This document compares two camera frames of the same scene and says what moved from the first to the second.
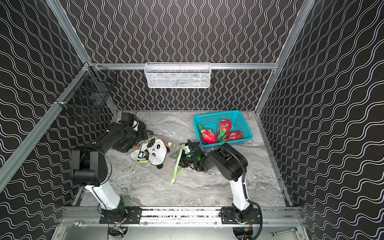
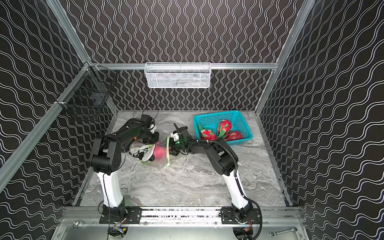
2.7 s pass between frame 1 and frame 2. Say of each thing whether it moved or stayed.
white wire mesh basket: stayed
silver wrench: stayed
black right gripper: moved
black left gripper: moved
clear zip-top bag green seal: moved
